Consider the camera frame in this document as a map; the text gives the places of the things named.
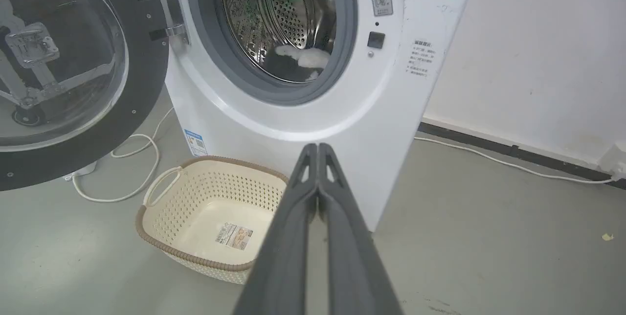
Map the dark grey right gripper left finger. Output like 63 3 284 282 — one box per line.
234 143 319 315

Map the white front-load washing machine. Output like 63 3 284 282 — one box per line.
143 0 481 232

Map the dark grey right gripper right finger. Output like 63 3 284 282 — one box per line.
318 143 403 315

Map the white cable along baseboard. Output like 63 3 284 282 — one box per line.
414 136 618 185

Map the black round washer door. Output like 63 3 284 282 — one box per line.
0 0 190 192

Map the cream perforated laundry basket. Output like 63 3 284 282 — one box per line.
135 155 290 285

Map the white clothing in drum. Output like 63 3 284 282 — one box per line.
274 44 331 82

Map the white power cable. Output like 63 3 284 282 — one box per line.
71 107 176 203

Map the white wall socket box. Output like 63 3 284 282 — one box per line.
598 141 626 181

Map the white power strip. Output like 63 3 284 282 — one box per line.
63 160 98 181

